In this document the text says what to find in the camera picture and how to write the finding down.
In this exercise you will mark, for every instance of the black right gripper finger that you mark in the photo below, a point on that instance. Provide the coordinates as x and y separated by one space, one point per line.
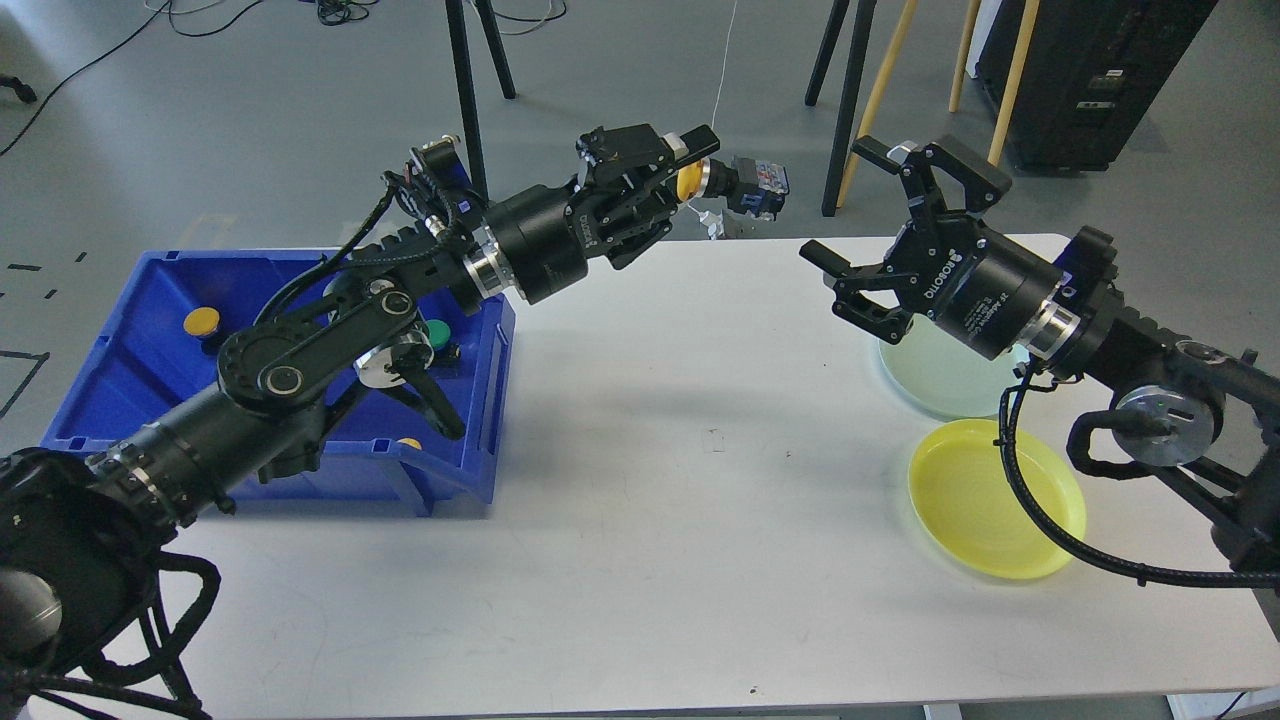
852 283
917 166

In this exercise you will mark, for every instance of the blue plastic bin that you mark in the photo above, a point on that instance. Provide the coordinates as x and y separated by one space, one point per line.
144 363

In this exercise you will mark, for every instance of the yellow button back left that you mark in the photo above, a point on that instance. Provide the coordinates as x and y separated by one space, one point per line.
203 323

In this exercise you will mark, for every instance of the yellow push button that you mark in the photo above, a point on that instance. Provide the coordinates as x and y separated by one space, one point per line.
750 187

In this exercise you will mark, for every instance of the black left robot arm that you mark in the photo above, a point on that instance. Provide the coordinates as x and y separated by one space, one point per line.
94 605

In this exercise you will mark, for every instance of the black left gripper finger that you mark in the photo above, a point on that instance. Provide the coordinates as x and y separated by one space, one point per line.
631 157
626 233

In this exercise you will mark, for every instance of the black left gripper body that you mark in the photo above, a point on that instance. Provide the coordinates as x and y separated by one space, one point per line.
541 240

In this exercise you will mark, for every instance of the green push button right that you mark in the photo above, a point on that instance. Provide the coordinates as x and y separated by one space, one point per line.
444 350

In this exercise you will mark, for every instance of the yellow plate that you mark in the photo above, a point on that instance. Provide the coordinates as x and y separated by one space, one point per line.
959 492

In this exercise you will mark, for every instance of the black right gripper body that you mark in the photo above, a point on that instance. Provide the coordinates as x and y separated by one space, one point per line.
976 284

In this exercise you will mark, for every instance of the light green plate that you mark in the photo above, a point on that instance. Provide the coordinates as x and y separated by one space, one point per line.
944 377

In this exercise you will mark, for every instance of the black tripod legs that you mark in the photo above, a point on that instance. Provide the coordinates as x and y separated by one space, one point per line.
856 58

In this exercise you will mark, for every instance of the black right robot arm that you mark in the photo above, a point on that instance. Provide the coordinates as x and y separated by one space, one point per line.
1202 421

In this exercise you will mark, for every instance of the black cabinet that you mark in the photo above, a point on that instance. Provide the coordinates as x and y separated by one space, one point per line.
1091 71

